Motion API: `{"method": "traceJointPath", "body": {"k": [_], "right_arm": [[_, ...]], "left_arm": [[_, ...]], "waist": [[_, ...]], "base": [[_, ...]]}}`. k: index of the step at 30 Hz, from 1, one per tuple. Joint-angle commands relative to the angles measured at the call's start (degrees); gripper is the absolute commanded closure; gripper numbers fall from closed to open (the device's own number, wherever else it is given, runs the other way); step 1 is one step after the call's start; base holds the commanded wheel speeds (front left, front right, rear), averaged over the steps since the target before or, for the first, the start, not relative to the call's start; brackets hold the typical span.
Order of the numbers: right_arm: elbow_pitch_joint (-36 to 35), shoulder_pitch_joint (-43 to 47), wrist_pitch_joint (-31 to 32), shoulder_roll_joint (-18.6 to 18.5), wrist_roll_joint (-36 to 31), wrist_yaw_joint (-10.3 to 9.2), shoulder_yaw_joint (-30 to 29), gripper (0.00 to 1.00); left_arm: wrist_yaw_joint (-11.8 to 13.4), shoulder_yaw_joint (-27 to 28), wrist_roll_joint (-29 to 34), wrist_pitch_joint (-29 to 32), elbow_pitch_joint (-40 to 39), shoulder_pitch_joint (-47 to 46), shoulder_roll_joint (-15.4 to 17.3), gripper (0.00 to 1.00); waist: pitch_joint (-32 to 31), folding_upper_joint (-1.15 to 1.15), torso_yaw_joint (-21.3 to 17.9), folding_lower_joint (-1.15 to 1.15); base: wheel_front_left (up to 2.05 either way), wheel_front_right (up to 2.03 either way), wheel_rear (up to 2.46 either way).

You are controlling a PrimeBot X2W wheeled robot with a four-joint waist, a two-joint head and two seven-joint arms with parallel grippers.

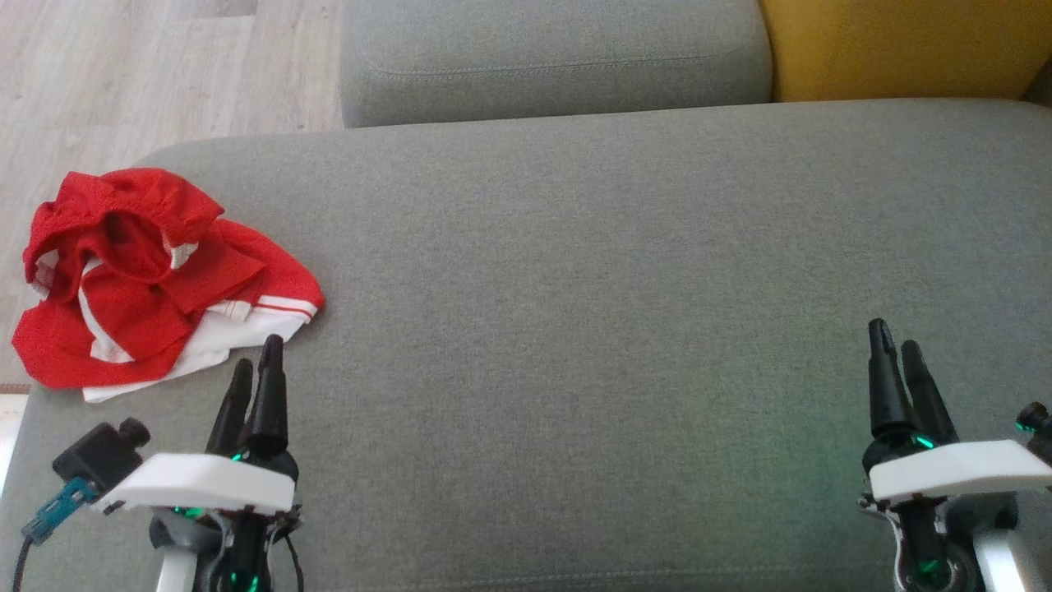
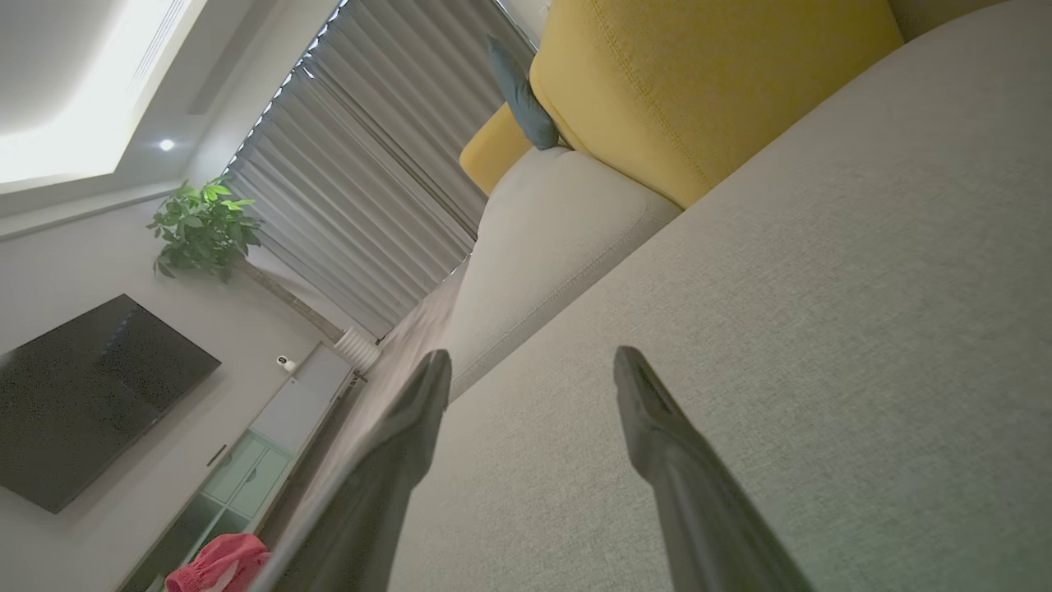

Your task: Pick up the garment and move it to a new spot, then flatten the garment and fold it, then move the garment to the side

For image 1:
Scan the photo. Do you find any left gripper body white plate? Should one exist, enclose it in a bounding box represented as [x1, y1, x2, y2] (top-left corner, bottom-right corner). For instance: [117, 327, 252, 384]
[97, 448, 298, 516]

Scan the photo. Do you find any yellow sofa cushion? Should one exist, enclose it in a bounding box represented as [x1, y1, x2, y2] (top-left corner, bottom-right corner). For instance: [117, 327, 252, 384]
[756, 0, 1052, 104]

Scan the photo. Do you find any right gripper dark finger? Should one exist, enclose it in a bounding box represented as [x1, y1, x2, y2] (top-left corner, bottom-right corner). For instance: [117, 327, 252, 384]
[900, 340, 959, 445]
[867, 318, 915, 441]

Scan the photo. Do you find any grey sofa back cushion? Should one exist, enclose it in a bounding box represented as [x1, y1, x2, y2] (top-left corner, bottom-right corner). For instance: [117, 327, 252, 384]
[339, 0, 774, 129]

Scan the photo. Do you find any left cable with blue plug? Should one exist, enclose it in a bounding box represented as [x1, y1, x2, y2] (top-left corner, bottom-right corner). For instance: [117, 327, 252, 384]
[12, 477, 101, 592]

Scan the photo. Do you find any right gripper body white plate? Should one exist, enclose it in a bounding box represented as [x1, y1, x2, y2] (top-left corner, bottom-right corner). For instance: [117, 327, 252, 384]
[859, 434, 1052, 504]

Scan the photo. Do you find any grey sofa seat cushion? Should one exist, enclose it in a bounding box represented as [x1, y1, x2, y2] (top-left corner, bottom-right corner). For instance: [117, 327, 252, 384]
[0, 99, 1052, 592]

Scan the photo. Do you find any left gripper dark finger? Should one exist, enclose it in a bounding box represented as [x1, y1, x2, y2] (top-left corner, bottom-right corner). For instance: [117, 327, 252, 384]
[205, 358, 254, 457]
[245, 335, 290, 460]

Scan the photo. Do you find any red shirt with white sleeves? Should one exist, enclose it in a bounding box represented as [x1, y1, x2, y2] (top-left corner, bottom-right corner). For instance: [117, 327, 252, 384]
[12, 218, 326, 405]

